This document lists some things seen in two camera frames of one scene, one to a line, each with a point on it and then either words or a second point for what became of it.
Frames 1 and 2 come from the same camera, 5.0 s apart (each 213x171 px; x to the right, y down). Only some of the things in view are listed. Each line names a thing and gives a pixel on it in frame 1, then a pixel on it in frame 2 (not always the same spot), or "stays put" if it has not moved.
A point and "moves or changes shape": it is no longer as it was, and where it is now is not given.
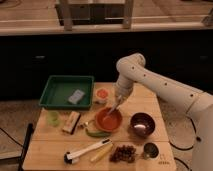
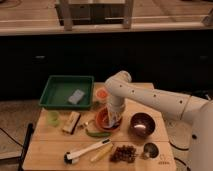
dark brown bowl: x=142 y=124 stays put
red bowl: x=109 y=122 stays put
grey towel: x=116 y=102 moves or changes shape
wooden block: x=71 y=122 stays put
